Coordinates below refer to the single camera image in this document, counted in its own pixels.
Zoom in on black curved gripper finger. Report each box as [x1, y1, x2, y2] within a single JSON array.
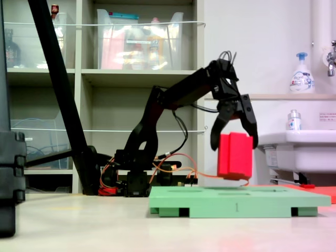
[[210, 101, 237, 152]]

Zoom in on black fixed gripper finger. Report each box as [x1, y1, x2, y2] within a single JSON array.
[[236, 93, 259, 151]]

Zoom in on red cross columnar block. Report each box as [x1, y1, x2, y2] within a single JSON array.
[[217, 132, 254, 182]]

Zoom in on small clear sanitizer bottle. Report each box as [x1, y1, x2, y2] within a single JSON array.
[[286, 109, 302, 131]]

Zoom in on white ceramic sink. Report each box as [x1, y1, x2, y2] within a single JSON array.
[[255, 129, 336, 174]]

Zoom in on white pump soap bottle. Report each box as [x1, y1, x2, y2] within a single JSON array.
[[289, 51, 316, 94]]

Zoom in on yellow labelled bottle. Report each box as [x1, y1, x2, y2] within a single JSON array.
[[146, 16, 169, 70]]

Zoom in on green shape sorter board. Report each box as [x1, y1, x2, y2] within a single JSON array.
[[148, 185, 332, 219]]

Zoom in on metal water faucet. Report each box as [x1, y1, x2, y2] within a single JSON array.
[[321, 39, 336, 78]]

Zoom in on clear plastic storage bin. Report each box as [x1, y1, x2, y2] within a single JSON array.
[[96, 8, 185, 70], [3, 11, 68, 69], [10, 110, 74, 170]]

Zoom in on pink package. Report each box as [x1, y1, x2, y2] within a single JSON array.
[[100, 28, 125, 70]]

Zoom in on teal flat box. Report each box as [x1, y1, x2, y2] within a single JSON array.
[[108, 11, 140, 22]]

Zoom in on red base clamp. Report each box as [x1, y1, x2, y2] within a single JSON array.
[[98, 180, 127, 196]]

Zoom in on beige shelf unit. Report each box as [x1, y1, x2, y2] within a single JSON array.
[[0, 0, 206, 195]]

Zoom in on thick black tripod leg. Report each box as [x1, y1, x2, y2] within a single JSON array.
[[27, 0, 112, 196]]

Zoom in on thin black tripod strut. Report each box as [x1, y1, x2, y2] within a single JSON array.
[[24, 149, 74, 169]]

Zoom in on black tripod leg with clamps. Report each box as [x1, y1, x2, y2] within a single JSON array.
[[0, 0, 27, 238]]

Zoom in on dark glass bottle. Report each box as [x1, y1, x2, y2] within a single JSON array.
[[3, 28, 22, 69]]

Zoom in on black gripper wire loops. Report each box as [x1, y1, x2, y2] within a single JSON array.
[[218, 50, 237, 64]]

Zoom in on thin black twin wire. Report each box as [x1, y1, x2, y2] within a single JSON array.
[[154, 109, 189, 161]]

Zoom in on thin orange wire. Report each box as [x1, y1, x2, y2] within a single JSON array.
[[150, 153, 250, 187]]

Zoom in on circuit board with wires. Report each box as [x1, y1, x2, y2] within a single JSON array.
[[177, 175, 200, 187]]

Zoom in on white shelf guard wire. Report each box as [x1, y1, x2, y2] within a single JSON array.
[[3, 20, 206, 29], [10, 127, 208, 135]]

